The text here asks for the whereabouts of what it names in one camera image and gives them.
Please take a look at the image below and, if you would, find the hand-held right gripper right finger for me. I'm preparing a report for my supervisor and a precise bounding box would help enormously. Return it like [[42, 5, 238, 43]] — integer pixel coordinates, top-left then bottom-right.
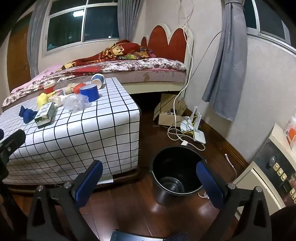
[[196, 161, 272, 241]]

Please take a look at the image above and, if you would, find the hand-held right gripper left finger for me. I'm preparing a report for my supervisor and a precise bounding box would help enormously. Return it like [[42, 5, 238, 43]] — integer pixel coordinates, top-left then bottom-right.
[[26, 160, 103, 241]]

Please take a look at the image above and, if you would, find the blue cloth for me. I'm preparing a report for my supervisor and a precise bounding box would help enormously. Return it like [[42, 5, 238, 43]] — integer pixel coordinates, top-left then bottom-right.
[[19, 105, 38, 124]]

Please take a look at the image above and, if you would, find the green carton box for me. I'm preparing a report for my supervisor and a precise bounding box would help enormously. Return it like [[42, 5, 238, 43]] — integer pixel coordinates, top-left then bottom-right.
[[34, 102, 56, 127]]

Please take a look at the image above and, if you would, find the black plastic bucket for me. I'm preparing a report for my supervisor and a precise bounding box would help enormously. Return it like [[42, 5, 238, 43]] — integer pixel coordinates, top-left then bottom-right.
[[151, 146, 210, 204]]

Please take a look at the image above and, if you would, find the yellow cloth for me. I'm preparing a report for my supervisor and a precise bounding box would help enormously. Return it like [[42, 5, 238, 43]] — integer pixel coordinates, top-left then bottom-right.
[[36, 91, 56, 109]]

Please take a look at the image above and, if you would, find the white tissue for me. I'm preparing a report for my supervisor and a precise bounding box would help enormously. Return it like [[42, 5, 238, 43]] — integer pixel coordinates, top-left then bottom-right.
[[48, 94, 67, 107]]

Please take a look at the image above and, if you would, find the red white paper cup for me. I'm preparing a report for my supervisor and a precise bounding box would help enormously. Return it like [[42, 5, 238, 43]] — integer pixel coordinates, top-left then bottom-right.
[[43, 82, 56, 94]]

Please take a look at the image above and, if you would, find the clear plastic bag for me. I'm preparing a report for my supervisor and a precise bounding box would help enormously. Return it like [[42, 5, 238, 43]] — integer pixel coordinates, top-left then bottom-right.
[[62, 94, 92, 112]]

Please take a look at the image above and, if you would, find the beige paper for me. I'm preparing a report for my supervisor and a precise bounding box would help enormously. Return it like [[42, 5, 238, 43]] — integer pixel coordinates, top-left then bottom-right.
[[64, 84, 77, 95]]

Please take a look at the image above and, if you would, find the red round cap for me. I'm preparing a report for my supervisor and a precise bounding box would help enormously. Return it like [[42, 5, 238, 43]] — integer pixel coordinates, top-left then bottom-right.
[[73, 83, 86, 94]]

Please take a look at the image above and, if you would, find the blue white paper cup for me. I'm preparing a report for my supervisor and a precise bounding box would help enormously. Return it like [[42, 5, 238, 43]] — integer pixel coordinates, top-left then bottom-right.
[[91, 73, 105, 90]]

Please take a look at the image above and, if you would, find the dark wooden table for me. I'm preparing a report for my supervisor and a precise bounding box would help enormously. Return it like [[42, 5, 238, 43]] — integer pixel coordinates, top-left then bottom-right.
[[9, 166, 142, 194]]

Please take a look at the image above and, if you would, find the flat white router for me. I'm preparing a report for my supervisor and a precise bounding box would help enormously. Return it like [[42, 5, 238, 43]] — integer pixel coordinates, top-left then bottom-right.
[[193, 130, 206, 143]]

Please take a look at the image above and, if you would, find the blue striped shoe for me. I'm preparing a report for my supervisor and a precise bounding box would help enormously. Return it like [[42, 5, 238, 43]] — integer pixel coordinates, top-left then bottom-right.
[[166, 232, 189, 241]]

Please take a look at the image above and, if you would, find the upright white router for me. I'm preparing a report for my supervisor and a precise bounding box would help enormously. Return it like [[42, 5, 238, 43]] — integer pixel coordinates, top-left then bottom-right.
[[180, 105, 201, 133]]

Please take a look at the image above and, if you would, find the blue white booklet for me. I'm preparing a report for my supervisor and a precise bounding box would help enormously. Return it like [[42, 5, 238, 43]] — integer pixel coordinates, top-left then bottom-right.
[[110, 229, 167, 241]]

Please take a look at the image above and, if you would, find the pink cloth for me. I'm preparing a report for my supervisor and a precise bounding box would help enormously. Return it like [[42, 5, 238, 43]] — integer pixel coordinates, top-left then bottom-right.
[[10, 64, 64, 94]]

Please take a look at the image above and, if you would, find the brown wooden door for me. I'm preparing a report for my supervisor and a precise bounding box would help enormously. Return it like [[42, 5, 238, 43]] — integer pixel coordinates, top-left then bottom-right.
[[6, 24, 31, 93]]

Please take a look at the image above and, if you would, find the brown cardboard box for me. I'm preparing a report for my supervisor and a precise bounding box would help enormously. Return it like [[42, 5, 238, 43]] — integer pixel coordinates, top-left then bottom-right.
[[154, 93, 188, 127]]

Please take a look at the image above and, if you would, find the orange white box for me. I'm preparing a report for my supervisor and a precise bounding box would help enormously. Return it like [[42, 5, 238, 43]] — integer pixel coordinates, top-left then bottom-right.
[[283, 116, 296, 149]]

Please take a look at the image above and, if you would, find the white bed with red headboard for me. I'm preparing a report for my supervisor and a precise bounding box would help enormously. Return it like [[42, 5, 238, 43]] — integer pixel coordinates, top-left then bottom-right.
[[1, 23, 193, 113]]

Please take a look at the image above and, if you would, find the tied grey curtain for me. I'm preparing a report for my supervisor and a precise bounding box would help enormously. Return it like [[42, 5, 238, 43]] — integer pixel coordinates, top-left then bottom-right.
[[202, 0, 248, 122]]

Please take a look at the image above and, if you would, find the floral bedsheet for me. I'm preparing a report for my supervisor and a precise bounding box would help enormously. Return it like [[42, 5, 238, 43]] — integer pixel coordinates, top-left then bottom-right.
[[1, 57, 188, 112]]

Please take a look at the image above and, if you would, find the red printed blanket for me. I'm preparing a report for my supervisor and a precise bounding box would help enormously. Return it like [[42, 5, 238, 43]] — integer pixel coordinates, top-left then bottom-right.
[[57, 39, 158, 71]]

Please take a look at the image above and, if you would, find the large white framed window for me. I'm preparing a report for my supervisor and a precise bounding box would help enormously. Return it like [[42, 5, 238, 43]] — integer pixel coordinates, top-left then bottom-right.
[[42, 0, 121, 56]]

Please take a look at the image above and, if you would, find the corner white framed window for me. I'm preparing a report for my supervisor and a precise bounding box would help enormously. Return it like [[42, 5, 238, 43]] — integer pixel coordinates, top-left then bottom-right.
[[243, 0, 296, 47]]

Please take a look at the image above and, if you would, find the thin white charging cable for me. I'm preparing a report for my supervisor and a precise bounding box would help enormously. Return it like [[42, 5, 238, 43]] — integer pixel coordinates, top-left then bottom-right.
[[198, 153, 237, 198]]

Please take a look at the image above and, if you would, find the yellow network cable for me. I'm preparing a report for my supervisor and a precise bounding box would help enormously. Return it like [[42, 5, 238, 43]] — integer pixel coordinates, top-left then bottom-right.
[[183, 113, 200, 133]]

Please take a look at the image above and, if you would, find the thick white power cable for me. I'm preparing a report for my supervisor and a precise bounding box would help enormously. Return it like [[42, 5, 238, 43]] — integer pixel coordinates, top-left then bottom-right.
[[168, 0, 206, 151]]

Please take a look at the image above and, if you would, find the thin grey cable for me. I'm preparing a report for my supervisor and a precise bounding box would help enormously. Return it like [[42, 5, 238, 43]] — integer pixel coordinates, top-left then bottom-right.
[[159, 31, 222, 114]]

